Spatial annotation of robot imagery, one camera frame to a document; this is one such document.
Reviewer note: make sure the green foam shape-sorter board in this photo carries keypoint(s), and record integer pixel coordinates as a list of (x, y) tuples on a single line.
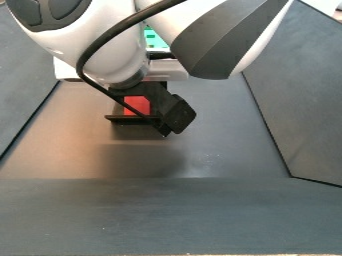
[(153, 39)]

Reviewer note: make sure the red oval cylinder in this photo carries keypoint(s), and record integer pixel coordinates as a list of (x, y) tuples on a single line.
[(139, 103)]

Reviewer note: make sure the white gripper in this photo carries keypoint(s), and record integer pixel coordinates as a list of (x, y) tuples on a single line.
[(165, 68)]

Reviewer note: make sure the black curved cradle fixture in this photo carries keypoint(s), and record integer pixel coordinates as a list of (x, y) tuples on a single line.
[(125, 117)]

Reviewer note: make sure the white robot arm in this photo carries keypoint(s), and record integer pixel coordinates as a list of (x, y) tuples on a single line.
[(202, 38)]

